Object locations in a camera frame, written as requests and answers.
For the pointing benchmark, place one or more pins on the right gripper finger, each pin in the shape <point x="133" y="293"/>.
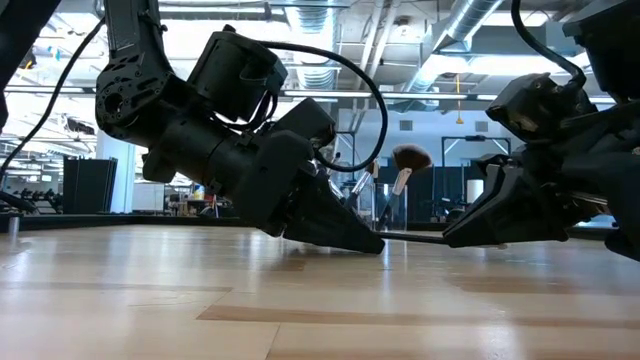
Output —
<point x="510" y="220"/>
<point x="492" y="162"/>

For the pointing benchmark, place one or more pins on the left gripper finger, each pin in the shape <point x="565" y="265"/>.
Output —
<point x="335" y="220"/>

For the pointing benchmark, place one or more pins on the thin black makeup brush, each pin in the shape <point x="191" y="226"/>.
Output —
<point x="410" y="237"/>

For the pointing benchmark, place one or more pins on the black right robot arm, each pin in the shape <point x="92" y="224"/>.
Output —
<point x="620" y="50"/>

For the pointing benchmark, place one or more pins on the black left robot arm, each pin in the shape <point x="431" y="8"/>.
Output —
<point x="135" y="90"/>

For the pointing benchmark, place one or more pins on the white background lamp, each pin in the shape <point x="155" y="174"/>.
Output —
<point x="475" y="190"/>

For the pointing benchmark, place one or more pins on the white wipes canister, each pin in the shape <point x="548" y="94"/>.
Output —
<point x="199" y="191"/>

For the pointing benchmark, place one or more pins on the white pillar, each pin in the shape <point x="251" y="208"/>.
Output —
<point x="120" y="190"/>

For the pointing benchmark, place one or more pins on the black partition panel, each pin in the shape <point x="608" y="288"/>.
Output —
<point x="90" y="185"/>

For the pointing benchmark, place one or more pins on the black metal stand frame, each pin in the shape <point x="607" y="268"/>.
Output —
<point x="475" y="138"/>

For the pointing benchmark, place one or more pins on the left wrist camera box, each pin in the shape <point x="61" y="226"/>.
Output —
<point x="305" y="122"/>

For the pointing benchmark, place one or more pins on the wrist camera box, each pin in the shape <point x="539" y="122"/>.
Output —
<point x="540" y="107"/>
<point x="305" y="122"/>

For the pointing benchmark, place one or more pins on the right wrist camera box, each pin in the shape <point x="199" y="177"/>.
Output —
<point x="540" y="107"/>

